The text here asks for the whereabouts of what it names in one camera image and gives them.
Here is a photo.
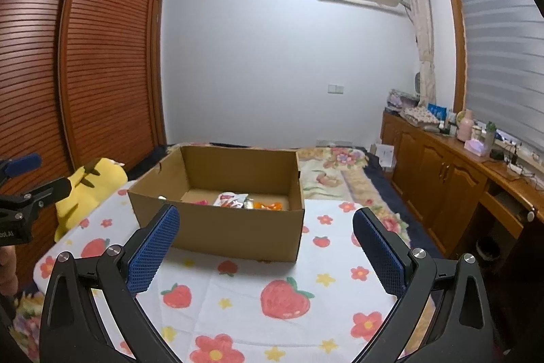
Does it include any person's left hand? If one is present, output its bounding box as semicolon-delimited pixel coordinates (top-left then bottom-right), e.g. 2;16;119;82
0;246;18;297

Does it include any yellow plush toy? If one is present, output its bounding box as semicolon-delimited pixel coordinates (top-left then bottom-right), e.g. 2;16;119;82
54;158;128;242

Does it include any wooden desk cabinet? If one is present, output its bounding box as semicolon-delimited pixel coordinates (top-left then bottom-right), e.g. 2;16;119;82
381;112;543;256

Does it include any white wall switch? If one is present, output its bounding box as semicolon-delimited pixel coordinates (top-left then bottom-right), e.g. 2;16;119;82
327;85;344;95

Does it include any pink tissue box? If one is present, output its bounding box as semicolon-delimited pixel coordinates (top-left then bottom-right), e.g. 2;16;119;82
464;139;489;158

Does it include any white orange snack bag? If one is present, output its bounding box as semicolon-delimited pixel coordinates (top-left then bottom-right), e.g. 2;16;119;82
253;200;283;211

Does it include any brown cardboard box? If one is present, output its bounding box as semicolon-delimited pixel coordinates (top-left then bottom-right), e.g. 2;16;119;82
128;146;304;263

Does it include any pink thermos bottle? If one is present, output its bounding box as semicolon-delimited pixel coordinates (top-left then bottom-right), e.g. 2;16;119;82
456;110;474;143

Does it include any folded patterned cloth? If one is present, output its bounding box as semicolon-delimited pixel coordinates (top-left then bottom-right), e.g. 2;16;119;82
400;107;440;128

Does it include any grey window blind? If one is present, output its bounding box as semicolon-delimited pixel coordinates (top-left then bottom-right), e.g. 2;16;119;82
461;0;543;151

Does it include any white power strip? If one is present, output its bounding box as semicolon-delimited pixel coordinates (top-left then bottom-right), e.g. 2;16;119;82
498;161;532;181

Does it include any cream curtain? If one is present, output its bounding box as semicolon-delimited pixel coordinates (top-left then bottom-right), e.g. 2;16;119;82
408;0;436;106

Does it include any white blue snack bag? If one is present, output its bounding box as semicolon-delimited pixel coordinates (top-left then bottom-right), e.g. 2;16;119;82
213;192;248;209

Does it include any wooden louvred wardrobe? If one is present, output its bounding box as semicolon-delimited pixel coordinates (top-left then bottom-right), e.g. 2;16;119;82
0;0;168;287

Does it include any flower strawberry print sheet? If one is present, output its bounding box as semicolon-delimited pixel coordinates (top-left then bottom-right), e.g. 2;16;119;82
32;179;437;363

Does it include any blue packet on desk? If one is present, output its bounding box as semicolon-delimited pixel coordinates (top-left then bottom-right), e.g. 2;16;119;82
427;103;448;121

